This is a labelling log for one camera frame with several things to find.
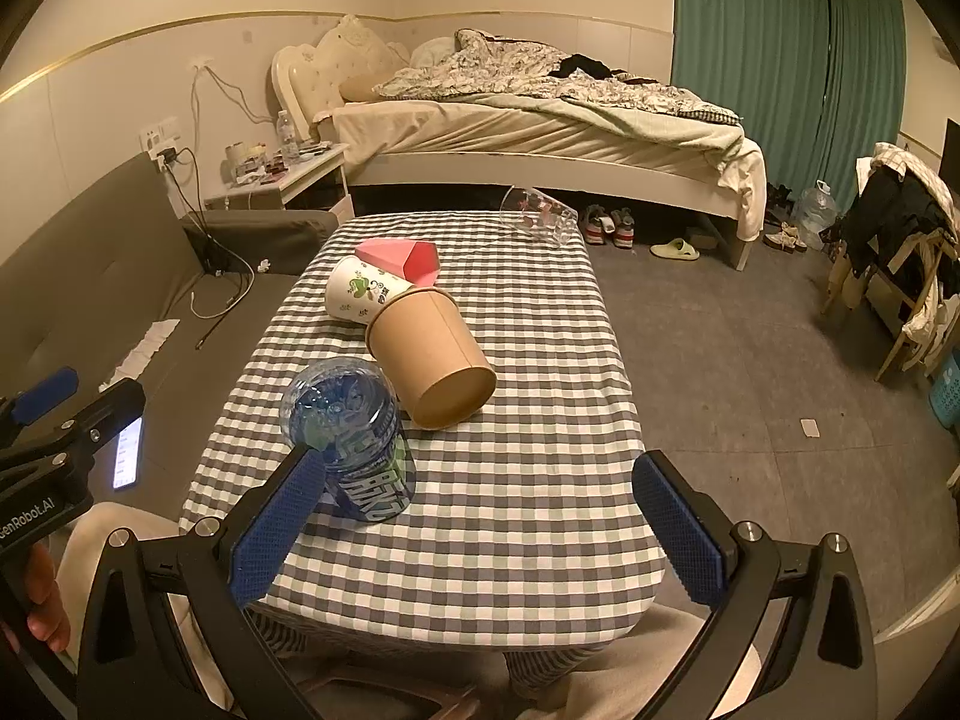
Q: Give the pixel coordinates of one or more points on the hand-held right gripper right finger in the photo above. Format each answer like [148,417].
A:
[681,532]

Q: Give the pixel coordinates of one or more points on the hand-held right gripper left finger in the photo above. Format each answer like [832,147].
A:
[276,532]

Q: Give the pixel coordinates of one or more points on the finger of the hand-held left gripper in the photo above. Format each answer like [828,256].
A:
[105,409]
[46,393]

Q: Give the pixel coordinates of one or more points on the brown paper cup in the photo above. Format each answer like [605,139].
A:
[431,360]

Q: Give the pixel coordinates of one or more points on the white paper cup green print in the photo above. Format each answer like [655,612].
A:
[356,289]

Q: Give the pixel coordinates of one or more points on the pink paper cup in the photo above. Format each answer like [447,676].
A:
[390,253]

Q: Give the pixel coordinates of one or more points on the clear glass cup red print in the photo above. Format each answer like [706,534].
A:
[536,211]

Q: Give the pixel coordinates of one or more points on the person's left hand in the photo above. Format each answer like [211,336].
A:
[43,600]

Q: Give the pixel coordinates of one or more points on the smartphone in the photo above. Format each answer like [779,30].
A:
[127,454]

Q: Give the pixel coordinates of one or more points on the white paper strip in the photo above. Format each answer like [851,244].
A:
[142,349]

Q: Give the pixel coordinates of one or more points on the grey sofa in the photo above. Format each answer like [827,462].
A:
[90,277]

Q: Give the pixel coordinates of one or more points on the person's right leg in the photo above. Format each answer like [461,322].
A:
[622,660]

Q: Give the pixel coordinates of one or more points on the person's leg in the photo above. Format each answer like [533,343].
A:
[180,652]
[622,660]

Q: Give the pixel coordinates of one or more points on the person's left leg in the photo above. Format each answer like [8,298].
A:
[180,652]

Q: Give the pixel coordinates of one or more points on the white paper scrap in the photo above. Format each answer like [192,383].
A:
[811,427]

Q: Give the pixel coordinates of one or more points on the checkered tablecloth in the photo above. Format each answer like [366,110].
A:
[510,405]

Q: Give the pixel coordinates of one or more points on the green slipper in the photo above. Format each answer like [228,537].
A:
[675,249]

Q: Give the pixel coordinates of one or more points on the white nightstand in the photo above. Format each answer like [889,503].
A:
[300,184]

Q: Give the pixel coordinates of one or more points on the blue plastic basket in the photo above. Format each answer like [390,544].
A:
[949,390]

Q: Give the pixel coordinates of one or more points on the grey sneaker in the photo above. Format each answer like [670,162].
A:
[624,229]
[596,226]

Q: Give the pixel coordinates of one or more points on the white shoes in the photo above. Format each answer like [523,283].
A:
[784,238]

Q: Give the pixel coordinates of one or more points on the clear water bottle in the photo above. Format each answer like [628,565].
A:
[286,139]

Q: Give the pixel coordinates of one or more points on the wooden chair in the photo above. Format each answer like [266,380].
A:
[911,300]

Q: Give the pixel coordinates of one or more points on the large clear water jug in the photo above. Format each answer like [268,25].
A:
[814,214]

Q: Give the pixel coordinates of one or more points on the pile of clothes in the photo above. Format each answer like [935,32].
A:
[892,210]

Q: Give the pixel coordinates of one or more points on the cream bed headboard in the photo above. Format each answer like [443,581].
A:
[330,67]

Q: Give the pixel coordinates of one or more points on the white bed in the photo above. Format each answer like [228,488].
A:
[525,142]

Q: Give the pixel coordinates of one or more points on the dark screen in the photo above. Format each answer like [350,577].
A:
[952,165]

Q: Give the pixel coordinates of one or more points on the black garment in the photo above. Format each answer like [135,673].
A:
[585,66]

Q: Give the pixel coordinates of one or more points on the white pillow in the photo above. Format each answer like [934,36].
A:
[431,52]

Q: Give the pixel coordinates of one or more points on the floral quilt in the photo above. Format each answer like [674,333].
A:
[525,67]

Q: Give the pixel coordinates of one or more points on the green curtain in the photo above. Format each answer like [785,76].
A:
[750,37]

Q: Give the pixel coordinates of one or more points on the wall power socket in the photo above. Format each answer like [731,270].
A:
[161,136]

